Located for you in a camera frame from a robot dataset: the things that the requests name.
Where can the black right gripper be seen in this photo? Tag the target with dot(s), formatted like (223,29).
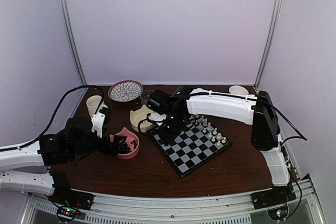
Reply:
(167,137)

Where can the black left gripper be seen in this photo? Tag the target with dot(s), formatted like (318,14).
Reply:
(115,147)

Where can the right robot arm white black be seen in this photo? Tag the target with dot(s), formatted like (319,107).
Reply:
(254,110)

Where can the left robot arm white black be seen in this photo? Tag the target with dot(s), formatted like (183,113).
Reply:
(45,150)

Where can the clear drinking glass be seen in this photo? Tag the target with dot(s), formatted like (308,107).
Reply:
(145,96)

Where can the cream cat-shaped bowl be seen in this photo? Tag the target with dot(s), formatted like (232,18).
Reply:
(138,119)

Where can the white mug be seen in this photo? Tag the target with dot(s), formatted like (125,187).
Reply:
(92,104)

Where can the black white chessboard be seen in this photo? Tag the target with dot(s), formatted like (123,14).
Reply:
(192,148)

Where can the patterned ceramic plate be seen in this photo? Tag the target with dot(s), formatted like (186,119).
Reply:
(125,91)

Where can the pink cat-shaped bowl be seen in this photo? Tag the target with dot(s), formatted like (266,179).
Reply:
(126,143)

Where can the cream round bowl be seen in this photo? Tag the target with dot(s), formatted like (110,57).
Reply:
(238,90)

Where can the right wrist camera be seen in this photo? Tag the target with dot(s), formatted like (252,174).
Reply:
(156,117)

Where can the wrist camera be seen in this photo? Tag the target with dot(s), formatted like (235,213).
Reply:
(99,120)
(156,117)

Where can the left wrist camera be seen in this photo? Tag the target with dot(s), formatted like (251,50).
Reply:
(99,120)

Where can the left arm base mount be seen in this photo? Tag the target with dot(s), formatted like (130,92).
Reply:
(72,198)

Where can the aluminium front rail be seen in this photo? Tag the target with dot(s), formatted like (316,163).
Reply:
(234,208)

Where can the right aluminium frame post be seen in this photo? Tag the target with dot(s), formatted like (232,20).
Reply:
(268,44)

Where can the aluminium frame post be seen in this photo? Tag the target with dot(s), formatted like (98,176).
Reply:
(71,41)
(268,44)

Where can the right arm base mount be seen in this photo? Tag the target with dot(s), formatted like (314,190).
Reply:
(272,197)

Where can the left aluminium frame post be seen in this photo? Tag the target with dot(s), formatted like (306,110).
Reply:
(71,41)

